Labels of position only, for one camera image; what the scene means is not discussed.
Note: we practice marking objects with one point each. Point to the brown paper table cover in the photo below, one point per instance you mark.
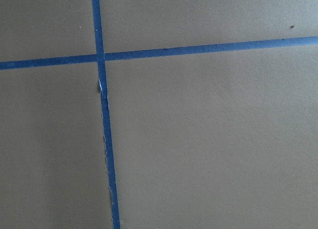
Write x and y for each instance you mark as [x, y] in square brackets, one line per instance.
[158, 114]

